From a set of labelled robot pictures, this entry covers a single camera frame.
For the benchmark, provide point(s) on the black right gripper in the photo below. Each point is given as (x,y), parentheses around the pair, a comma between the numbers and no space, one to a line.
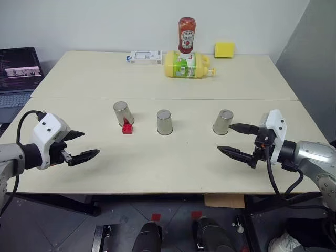
(262,147)

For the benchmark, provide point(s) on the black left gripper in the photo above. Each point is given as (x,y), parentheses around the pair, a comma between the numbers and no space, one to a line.
(57,155)

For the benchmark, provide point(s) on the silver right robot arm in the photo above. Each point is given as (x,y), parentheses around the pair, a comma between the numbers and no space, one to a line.
(312,153)

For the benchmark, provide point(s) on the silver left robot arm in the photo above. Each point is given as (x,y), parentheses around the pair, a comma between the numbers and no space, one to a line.
(11,157)

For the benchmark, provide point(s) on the upturned steel cup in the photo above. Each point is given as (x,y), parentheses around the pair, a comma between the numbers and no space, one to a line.
(122,111)
(222,122)
(164,123)

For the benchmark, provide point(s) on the red toy brick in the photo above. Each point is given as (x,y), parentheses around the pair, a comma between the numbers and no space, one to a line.
(127,129)

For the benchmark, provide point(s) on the brown cardboard piece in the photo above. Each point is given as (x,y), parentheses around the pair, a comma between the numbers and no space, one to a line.
(223,201)

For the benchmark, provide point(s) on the white caster wheel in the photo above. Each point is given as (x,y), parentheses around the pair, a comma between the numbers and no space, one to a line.
(239,224)

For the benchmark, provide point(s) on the yellow sponge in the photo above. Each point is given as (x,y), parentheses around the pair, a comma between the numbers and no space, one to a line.
(224,50)

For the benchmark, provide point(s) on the open grey laptop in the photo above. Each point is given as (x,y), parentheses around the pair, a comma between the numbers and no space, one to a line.
(18,71)

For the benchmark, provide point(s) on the yellow plastic jug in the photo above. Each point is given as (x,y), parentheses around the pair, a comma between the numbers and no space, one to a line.
(181,65)

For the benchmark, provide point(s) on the dark rounded shape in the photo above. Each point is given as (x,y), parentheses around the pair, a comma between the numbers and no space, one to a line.
(148,239)
(212,236)

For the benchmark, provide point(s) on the white flat carton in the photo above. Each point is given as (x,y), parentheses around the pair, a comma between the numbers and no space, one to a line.
(145,57)

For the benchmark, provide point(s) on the white sneaker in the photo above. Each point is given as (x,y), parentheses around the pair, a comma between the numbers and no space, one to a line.
(284,242)

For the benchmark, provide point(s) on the red ketchup bottle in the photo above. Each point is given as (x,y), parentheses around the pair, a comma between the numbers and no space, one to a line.
(187,31)

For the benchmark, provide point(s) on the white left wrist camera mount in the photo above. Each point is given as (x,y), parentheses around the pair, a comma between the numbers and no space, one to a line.
(47,126)

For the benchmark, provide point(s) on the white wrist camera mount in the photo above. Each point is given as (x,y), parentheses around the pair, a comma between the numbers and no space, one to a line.
(275,123)
(47,126)

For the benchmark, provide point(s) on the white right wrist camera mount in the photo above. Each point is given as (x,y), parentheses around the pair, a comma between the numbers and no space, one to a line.
(275,123)

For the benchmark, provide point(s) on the black table leg frame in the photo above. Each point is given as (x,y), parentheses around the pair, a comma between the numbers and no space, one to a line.
(65,204)
(256,225)

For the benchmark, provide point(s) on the black metal floor bracket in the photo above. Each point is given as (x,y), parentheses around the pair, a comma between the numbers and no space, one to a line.
(105,239)

